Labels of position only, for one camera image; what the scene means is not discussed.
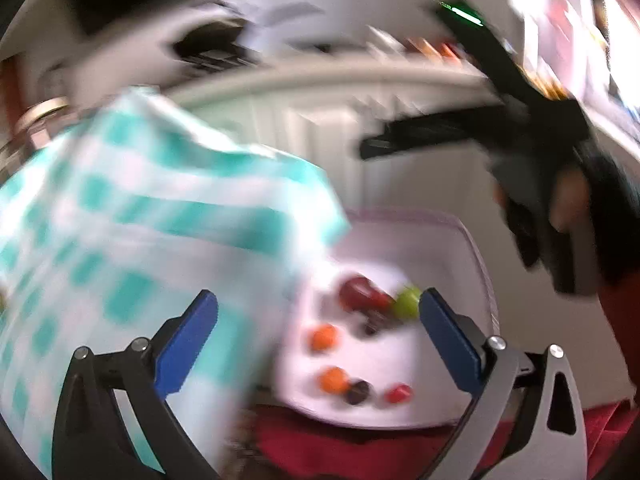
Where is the red tomato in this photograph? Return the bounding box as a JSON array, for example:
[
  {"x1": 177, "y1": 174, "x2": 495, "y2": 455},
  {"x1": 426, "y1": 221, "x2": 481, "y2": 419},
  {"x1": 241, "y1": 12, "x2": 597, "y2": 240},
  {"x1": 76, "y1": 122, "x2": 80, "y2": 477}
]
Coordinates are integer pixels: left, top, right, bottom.
[
  {"x1": 371, "y1": 290, "x2": 395, "y2": 313},
  {"x1": 384, "y1": 384, "x2": 413, "y2": 405}
]

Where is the green apple with stem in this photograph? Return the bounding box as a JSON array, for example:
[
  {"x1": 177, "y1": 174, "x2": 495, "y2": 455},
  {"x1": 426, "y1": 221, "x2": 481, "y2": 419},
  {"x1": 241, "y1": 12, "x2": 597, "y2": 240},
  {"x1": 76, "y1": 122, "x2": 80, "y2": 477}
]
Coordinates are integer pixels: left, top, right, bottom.
[{"x1": 392, "y1": 285, "x2": 421, "y2": 322}]

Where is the dark wrinkled fruit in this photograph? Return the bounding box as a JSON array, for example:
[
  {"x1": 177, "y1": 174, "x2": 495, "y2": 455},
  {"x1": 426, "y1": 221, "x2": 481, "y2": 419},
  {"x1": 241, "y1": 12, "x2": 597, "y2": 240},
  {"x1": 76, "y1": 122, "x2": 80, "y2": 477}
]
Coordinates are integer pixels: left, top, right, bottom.
[
  {"x1": 344, "y1": 379, "x2": 371, "y2": 405},
  {"x1": 360, "y1": 310, "x2": 398, "y2": 338}
]

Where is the dark red apple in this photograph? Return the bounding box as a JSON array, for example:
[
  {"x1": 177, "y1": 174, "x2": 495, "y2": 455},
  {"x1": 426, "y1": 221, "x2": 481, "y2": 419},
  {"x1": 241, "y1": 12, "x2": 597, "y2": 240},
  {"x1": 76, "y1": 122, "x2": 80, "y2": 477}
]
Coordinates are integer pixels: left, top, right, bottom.
[{"x1": 337, "y1": 274, "x2": 378, "y2": 311}]

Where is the small orange mandarin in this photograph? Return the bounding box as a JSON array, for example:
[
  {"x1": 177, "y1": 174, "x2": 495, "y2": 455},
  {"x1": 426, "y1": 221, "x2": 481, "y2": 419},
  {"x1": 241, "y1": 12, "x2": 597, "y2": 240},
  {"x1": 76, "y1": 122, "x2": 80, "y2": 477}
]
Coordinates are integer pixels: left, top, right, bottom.
[{"x1": 318, "y1": 366, "x2": 349, "y2": 396}]

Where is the large orange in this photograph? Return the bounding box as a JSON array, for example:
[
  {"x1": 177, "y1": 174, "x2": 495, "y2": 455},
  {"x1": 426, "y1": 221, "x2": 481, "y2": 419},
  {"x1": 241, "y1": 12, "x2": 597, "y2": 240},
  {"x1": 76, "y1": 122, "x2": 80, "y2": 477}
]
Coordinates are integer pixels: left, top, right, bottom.
[{"x1": 308, "y1": 323, "x2": 341, "y2": 353}]

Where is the person right gloved hand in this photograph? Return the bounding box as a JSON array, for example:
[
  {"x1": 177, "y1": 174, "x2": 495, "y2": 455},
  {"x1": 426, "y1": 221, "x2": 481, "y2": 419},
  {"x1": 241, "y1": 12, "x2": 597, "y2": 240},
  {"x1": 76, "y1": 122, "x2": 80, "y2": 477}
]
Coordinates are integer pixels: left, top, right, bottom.
[{"x1": 491, "y1": 138, "x2": 640, "y2": 302}]

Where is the white kitchen cabinet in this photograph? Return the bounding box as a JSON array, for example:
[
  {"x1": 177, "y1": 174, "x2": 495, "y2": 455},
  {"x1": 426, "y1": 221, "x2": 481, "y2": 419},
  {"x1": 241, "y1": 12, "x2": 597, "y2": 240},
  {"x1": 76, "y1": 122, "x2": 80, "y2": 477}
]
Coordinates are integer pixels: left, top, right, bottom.
[{"x1": 168, "y1": 56, "x2": 492, "y2": 221}]

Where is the white plastic bin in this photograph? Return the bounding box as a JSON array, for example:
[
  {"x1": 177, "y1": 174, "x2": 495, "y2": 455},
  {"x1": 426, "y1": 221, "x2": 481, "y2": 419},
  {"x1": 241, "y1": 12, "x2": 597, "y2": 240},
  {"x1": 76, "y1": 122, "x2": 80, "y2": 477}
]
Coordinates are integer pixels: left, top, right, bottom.
[{"x1": 272, "y1": 211, "x2": 500, "y2": 430}]

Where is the teal pink checkered tablecloth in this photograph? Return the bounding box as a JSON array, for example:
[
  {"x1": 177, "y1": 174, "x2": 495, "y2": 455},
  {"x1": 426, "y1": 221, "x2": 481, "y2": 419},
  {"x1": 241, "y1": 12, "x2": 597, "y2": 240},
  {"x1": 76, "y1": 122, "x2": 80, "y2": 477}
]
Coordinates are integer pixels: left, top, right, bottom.
[{"x1": 1, "y1": 87, "x2": 349, "y2": 474}]

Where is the black gas stove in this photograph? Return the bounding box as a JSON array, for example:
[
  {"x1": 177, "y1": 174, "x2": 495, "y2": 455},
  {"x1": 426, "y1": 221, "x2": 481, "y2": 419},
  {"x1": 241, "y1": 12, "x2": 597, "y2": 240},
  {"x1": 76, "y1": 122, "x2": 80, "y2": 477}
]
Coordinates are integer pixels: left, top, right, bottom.
[{"x1": 170, "y1": 18, "x2": 257, "y2": 74}]

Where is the steel pot with white lid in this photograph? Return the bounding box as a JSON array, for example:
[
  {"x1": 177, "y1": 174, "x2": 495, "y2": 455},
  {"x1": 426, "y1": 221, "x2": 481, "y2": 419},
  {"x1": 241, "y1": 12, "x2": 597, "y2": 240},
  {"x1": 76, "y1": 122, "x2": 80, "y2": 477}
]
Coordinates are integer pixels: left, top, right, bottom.
[{"x1": 1, "y1": 96, "x2": 77, "y2": 168}]

